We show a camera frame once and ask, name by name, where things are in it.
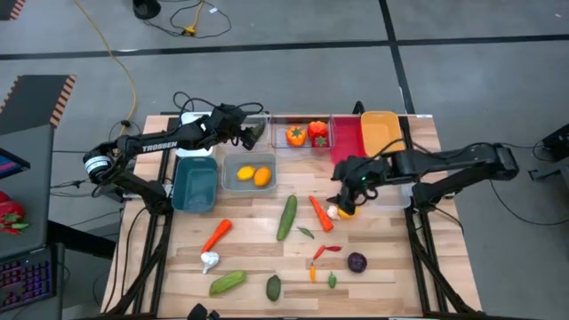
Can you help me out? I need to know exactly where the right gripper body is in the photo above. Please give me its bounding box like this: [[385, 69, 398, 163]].
[[332, 155, 381, 196]]

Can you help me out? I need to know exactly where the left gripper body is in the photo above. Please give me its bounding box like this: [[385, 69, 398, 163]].
[[208, 104, 250, 143]]

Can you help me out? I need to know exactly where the orange carrot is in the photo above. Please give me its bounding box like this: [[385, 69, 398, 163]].
[[200, 219, 234, 254], [309, 195, 334, 234]]

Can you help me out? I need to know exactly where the orange fruit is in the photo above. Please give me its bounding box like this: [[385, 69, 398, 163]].
[[252, 166, 273, 188]]

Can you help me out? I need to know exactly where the dark green cucumber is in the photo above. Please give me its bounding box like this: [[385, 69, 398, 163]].
[[276, 194, 299, 243]]

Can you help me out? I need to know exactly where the light green cucumber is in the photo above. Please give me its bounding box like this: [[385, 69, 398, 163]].
[[208, 269, 248, 297]]

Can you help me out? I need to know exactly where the red toy produce pile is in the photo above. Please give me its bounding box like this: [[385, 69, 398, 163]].
[[0, 190, 31, 236]]

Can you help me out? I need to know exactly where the clear plastic bin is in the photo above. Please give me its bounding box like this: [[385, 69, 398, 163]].
[[366, 184, 413, 211], [269, 114, 334, 150], [237, 113, 272, 152]]

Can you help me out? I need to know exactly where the red plastic basket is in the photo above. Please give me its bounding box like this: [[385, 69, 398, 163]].
[[329, 116, 368, 166]]

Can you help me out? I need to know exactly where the white plastic basket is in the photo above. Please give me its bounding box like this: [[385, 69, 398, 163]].
[[175, 110, 215, 159]]

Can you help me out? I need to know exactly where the grey plastic basket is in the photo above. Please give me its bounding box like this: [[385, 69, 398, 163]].
[[220, 153, 278, 196]]

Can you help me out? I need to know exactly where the orange plastic basket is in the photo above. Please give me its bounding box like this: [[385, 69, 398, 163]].
[[359, 110, 406, 156]]

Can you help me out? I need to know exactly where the dark purple plum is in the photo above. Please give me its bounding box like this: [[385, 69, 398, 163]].
[[346, 252, 369, 274]]

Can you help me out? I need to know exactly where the teal plastic basket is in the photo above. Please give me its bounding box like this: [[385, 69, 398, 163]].
[[171, 156, 219, 213]]

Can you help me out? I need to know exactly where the yellow power plug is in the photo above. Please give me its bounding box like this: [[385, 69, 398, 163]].
[[181, 0, 205, 36]]

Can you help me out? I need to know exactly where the green avocado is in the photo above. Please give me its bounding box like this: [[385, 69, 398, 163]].
[[265, 274, 283, 303]]

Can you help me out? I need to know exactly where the black round stand base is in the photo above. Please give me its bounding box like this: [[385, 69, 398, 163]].
[[132, 0, 163, 20]]

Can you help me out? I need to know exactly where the black hazard-striped floor mat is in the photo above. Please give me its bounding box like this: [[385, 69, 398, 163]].
[[0, 74, 77, 137], [0, 0, 27, 21]]

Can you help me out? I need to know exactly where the black equipment box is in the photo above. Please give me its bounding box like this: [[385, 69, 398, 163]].
[[528, 123, 569, 181]]

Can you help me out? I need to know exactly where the grey desk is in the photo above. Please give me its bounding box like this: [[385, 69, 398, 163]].
[[0, 124, 57, 320]]

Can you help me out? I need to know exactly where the dark tablet screen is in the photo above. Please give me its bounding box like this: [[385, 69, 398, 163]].
[[0, 146, 31, 180]]

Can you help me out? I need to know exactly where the black camera cable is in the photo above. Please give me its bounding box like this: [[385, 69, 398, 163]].
[[172, 91, 266, 121]]

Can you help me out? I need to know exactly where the black metal table frame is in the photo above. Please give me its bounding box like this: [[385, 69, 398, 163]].
[[100, 110, 484, 320]]

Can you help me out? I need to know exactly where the black floor cable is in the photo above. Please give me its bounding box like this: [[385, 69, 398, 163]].
[[488, 177, 569, 228], [141, 0, 232, 40]]

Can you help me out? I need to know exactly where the yellow floor cable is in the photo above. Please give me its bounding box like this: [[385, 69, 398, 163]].
[[70, 0, 139, 125]]

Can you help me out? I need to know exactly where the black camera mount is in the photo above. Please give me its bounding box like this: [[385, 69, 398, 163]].
[[186, 302, 221, 320]]

